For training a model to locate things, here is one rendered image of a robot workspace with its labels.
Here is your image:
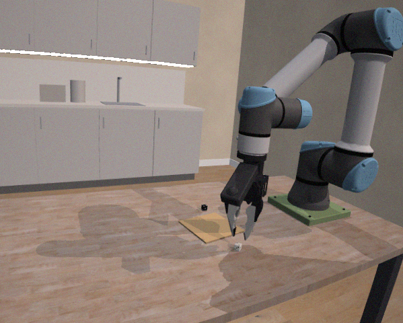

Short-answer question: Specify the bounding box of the tan flat mat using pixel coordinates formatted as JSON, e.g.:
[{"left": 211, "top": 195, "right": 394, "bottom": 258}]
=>
[{"left": 179, "top": 213, "right": 232, "bottom": 244}]

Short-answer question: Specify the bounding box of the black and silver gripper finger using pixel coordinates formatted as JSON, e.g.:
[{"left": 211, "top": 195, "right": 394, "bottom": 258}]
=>
[
  {"left": 244, "top": 193, "right": 263, "bottom": 240},
  {"left": 225, "top": 203, "right": 242, "bottom": 237}
]

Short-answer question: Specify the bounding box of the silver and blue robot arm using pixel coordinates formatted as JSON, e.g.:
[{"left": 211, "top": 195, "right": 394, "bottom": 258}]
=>
[{"left": 220, "top": 7, "right": 403, "bottom": 211}]

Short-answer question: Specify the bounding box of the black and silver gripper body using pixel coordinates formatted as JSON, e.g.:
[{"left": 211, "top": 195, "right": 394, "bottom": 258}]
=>
[{"left": 237, "top": 151, "right": 269, "bottom": 205}]

